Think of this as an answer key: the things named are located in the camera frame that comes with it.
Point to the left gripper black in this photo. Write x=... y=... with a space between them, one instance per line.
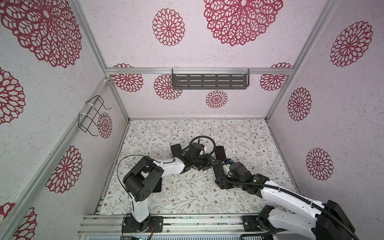
x=208 y=162

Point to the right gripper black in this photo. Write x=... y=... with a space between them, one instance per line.
x=222 y=180

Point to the black phone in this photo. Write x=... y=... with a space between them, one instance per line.
x=218 y=171

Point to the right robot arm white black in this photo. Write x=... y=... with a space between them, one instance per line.
x=306 y=217

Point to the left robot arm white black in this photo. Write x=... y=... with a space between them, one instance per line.
x=142 y=179

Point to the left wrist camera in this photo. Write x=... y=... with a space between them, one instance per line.
x=195 y=150

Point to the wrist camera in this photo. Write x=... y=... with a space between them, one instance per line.
x=229 y=161
x=195 y=150

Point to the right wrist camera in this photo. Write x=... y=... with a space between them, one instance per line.
x=229 y=161

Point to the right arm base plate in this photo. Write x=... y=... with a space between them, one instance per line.
x=255 y=223

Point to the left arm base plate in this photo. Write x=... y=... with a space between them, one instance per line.
x=149 y=225

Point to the dark metal wall shelf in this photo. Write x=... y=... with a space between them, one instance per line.
x=209 y=81

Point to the black wire wall rack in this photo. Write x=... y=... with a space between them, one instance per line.
x=96 y=121

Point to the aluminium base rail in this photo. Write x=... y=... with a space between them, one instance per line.
x=174 y=224

